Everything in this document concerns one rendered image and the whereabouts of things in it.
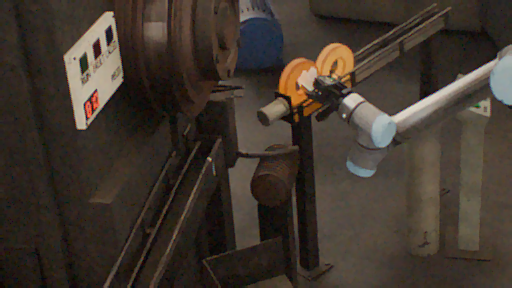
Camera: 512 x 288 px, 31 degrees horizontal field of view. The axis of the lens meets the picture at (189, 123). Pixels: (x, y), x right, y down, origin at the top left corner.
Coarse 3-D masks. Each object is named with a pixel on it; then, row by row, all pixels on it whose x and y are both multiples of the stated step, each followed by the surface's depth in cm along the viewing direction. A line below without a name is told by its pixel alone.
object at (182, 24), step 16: (176, 0) 220; (192, 0) 223; (176, 16) 220; (192, 16) 223; (176, 32) 220; (192, 32) 224; (176, 48) 221; (192, 48) 224; (176, 64) 223; (192, 64) 226; (192, 80) 230; (192, 96) 233; (208, 96) 247
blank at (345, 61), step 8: (328, 48) 296; (336, 48) 295; (344, 48) 298; (320, 56) 295; (328, 56) 294; (336, 56) 297; (344, 56) 299; (352, 56) 302; (320, 64) 295; (328, 64) 295; (344, 64) 301; (352, 64) 303; (320, 72) 295; (328, 72) 297; (336, 72) 303; (344, 72) 302
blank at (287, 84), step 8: (288, 64) 289; (296, 64) 287; (304, 64) 289; (312, 64) 291; (288, 72) 287; (296, 72) 288; (280, 80) 288; (288, 80) 286; (296, 80) 289; (280, 88) 289; (288, 88) 287; (296, 96) 291; (304, 96) 293; (304, 104) 294
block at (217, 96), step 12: (216, 96) 273; (228, 96) 273; (204, 108) 273; (216, 108) 272; (228, 108) 272; (204, 120) 275; (216, 120) 274; (228, 120) 273; (204, 132) 277; (216, 132) 276; (228, 132) 275; (228, 144) 277; (228, 156) 279
